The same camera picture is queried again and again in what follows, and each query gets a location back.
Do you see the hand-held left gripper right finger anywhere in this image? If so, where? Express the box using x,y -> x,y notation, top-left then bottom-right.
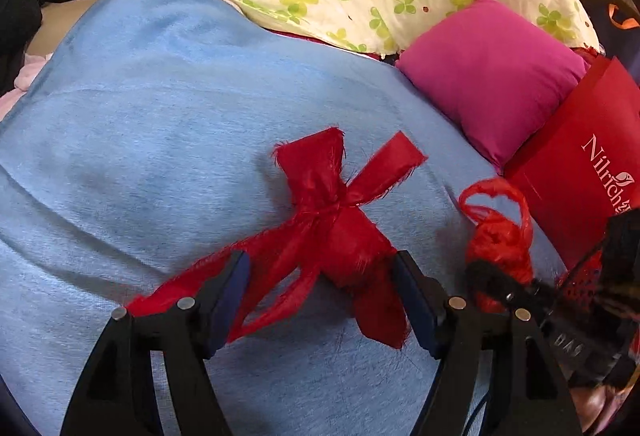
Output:
392,250 -> 583,436

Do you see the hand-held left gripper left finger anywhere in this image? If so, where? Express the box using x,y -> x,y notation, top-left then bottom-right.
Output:
60,250 -> 251,436

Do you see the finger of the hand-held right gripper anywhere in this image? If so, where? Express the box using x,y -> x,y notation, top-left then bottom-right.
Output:
465,261 -> 551,317

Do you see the red plastic strip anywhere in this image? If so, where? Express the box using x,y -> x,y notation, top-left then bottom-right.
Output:
459,177 -> 536,312

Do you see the red ribbon bow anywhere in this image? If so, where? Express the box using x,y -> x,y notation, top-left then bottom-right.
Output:
125,126 -> 428,351

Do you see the red paper shopping bag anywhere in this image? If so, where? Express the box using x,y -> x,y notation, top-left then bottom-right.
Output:
502,55 -> 640,272

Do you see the light blue blanket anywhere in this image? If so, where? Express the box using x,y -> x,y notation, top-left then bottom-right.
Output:
0,0 -> 571,436

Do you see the pink pillow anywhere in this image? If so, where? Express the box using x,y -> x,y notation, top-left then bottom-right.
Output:
395,0 -> 591,174

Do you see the pale pink cloth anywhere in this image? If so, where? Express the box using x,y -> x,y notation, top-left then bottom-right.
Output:
0,51 -> 56,117

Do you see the beige cushion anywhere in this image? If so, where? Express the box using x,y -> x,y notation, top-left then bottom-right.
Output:
25,0 -> 106,57

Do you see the pile of dark clothes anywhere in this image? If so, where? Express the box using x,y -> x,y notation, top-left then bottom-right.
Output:
0,0 -> 43,82

